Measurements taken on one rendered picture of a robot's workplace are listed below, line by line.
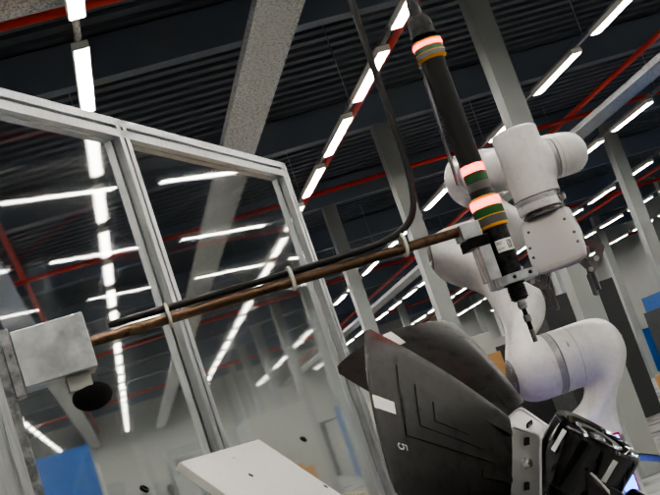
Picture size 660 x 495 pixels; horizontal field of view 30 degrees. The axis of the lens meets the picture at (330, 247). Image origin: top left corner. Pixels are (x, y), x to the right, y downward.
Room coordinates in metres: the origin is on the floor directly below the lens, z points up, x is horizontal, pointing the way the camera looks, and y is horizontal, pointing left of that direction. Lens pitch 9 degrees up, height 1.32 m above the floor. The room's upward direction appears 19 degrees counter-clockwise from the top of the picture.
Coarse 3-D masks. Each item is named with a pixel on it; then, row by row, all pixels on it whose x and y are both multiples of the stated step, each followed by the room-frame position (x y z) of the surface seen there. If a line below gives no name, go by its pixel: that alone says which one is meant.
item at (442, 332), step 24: (408, 336) 1.78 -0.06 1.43; (432, 336) 1.79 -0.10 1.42; (456, 336) 1.79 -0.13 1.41; (360, 360) 1.73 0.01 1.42; (432, 360) 1.74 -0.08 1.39; (456, 360) 1.74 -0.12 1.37; (480, 360) 1.75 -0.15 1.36; (360, 384) 1.70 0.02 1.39; (480, 384) 1.70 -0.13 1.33; (504, 384) 1.71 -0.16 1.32; (504, 408) 1.68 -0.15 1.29
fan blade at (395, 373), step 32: (384, 352) 1.44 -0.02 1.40; (384, 384) 1.41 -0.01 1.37; (416, 384) 1.44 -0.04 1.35; (448, 384) 1.48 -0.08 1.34; (384, 416) 1.38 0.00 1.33; (416, 416) 1.42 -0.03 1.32; (448, 416) 1.45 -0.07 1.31; (480, 416) 1.50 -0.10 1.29; (384, 448) 1.35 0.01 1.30; (416, 448) 1.40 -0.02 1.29; (448, 448) 1.44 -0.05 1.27; (480, 448) 1.48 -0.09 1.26; (416, 480) 1.37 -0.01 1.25; (448, 480) 1.42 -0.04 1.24; (480, 480) 1.47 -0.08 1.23; (512, 480) 1.51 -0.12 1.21
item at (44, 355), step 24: (0, 336) 1.48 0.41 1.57; (24, 336) 1.47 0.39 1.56; (48, 336) 1.48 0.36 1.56; (72, 336) 1.49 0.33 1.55; (24, 360) 1.47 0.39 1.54; (48, 360) 1.48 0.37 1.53; (72, 360) 1.49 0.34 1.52; (96, 360) 1.50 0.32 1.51; (24, 384) 1.48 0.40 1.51; (48, 384) 1.52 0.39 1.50
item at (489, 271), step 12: (468, 228) 1.67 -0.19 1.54; (480, 228) 1.68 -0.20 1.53; (456, 240) 1.69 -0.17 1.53; (468, 240) 1.67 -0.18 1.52; (480, 240) 1.67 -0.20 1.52; (468, 252) 1.70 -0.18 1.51; (480, 252) 1.67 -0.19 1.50; (492, 252) 1.68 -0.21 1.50; (480, 264) 1.69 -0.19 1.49; (492, 264) 1.68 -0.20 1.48; (480, 276) 1.70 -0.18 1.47; (492, 276) 1.67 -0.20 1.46; (504, 276) 1.67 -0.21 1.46; (516, 276) 1.66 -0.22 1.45; (528, 276) 1.67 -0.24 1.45; (492, 288) 1.69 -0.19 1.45; (504, 288) 1.72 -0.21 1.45
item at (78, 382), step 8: (72, 376) 1.51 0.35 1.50; (80, 376) 1.51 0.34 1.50; (88, 376) 1.51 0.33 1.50; (72, 384) 1.51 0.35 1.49; (80, 384) 1.51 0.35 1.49; (88, 384) 1.51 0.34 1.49; (96, 384) 1.51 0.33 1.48; (104, 384) 1.52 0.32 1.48; (72, 392) 1.51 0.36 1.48; (80, 392) 1.51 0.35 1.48; (88, 392) 1.51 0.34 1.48; (96, 392) 1.51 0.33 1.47; (104, 392) 1.51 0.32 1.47; (80, 400) 1.51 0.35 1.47; (88, 400) 1.51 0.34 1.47; (96, 400) 1.51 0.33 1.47; (104, 400) 1.52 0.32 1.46; (80, 408) 1.51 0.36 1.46; (88, 408) 1.51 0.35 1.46; (96, 408) 1.52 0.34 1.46
